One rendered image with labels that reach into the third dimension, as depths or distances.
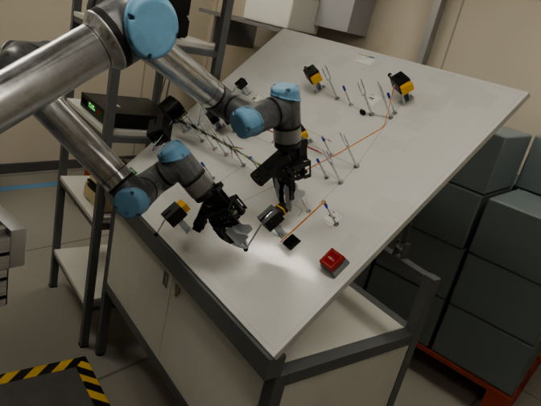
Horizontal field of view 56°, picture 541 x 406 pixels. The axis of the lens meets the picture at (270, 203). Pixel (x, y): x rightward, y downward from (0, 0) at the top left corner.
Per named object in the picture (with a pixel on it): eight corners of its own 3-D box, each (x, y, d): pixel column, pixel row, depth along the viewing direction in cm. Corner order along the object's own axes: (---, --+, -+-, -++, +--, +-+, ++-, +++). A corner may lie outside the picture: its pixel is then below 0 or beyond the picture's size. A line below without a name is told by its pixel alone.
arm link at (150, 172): (116, 190, 128) (149, 167, 126) (130, 178, 139) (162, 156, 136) (135, 215, 130) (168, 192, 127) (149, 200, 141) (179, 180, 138)
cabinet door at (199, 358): (235, 480, 145) (265, 368, 131) (156, 361, 184) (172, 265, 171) (242, 477, 146) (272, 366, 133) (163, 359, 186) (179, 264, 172)
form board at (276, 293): (110, 183, 211) (108, 180, 209) (285, 31, 230) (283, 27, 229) (276, 360, 126) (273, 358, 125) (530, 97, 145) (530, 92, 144)
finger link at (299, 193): (309, 209, 146) (306, 180, 142) (292, 216, 143) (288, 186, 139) (303, 205, 148) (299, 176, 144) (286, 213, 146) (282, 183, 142)
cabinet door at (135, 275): (157, 360, 185) (174, 264, 171) (106, 283, 224) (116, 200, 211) (163, 358, 186) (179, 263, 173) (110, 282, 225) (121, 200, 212)
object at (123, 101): (105, 128, 210) (106, 112, 208) (79, 105, 236) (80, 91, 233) (176, 131, 230) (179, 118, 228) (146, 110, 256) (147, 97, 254)
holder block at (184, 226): (163, 244, 169) (146, 226, 162) (190, 219, 171) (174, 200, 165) (168, 250, 166) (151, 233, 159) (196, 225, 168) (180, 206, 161)
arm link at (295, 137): (282, 134, 130) (266, 124, 135) (283, 151, 132) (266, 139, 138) (307, 126, 133) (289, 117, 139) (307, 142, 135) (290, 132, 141)
